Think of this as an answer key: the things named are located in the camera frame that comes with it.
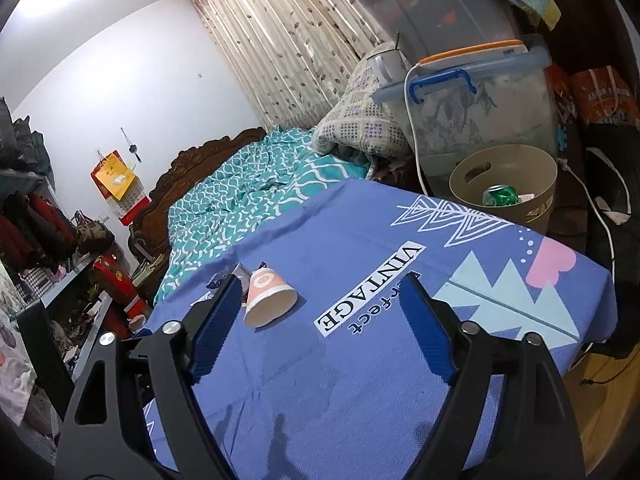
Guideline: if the pink white paper cup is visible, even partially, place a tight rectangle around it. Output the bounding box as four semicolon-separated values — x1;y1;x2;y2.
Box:
244;266;298;328

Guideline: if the beige round trash bin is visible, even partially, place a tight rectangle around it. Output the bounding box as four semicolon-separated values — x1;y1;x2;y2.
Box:
449;144;559;234

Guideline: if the carved wooden headboard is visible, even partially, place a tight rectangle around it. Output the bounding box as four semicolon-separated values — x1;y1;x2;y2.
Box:
128;127;267;306

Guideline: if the blue patterned bed sheet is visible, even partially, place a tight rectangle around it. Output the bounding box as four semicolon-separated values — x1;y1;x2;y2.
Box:
148;179;617;479

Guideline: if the green drink can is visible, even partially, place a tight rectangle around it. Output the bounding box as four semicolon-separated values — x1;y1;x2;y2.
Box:
482;184;521;207

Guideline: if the cluttered storage shelf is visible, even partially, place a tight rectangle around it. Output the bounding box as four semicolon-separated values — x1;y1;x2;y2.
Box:
0;98;151;421

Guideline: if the teal patterned quilt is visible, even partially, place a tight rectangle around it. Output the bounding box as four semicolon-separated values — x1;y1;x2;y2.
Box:
153;128;371;304

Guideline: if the grey checkered pillow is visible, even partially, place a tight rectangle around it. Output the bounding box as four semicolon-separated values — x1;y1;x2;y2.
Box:
311;41;411;159

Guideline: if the clear plastic storage bin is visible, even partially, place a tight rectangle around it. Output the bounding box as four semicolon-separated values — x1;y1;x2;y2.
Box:
372;35;556;195

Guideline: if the beige floral curtain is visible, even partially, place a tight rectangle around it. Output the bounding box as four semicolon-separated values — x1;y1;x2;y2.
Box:
190;0;390;131

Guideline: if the upper clear storage bin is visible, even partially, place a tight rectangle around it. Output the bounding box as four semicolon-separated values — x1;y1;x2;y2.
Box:
356;0;520;63

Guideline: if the red yellow wall calendar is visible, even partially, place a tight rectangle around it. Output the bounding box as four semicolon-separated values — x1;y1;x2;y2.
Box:
90;151;151;226

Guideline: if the white charging cable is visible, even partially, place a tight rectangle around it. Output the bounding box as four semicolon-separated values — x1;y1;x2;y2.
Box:
402;62;633;286

